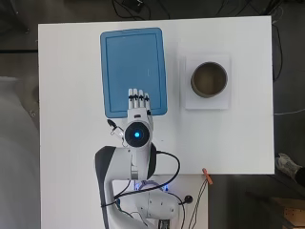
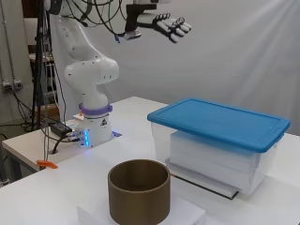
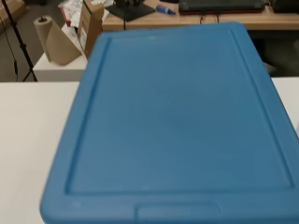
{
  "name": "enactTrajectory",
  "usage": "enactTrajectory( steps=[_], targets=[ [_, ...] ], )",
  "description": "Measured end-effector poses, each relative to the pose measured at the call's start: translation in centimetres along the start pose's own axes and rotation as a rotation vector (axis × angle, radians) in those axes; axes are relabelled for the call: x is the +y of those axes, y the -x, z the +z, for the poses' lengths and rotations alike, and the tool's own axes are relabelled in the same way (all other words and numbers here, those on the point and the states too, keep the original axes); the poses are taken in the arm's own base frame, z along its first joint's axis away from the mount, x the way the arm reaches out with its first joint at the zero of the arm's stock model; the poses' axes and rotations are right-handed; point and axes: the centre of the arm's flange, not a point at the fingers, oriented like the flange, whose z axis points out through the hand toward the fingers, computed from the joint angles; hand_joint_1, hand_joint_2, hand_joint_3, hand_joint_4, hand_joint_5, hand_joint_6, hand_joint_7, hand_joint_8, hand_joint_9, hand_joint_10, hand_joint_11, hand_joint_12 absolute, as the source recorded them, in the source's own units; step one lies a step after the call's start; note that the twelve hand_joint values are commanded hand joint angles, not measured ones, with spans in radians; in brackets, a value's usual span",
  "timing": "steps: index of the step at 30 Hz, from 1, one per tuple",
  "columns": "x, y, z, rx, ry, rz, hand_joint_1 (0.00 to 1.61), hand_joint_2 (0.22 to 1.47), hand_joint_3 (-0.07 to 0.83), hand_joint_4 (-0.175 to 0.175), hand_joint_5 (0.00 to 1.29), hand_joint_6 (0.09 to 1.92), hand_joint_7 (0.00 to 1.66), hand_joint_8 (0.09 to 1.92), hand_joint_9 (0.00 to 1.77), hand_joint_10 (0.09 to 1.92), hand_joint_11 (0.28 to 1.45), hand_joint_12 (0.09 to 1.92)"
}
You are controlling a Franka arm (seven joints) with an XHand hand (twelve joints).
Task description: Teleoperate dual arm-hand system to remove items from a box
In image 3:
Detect black laptop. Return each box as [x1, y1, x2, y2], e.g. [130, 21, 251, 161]
[178, 0, 266, 15]

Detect brown paper roll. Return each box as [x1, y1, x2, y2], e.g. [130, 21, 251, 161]
[33, 15, 83, 66]

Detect white red papers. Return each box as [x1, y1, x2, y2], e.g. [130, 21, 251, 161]
[58, 0, 84, 28]

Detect wooden desk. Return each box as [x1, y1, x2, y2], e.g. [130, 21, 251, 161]
[102, 0, 299, 32]

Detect blue marker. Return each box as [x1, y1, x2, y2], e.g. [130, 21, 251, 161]
[155, 4, 178, 16]

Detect black camera tripod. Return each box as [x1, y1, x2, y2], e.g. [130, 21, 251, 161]
[0, 0, 38, 83]

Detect cardboard box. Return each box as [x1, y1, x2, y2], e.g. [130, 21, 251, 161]
[77, 0, 106, 60]

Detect blue plastic lid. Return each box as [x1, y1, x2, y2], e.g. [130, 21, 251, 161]
[39, 21, 299, 224]

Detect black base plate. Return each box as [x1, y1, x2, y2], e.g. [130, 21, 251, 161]
[105, 0, 156, 22]

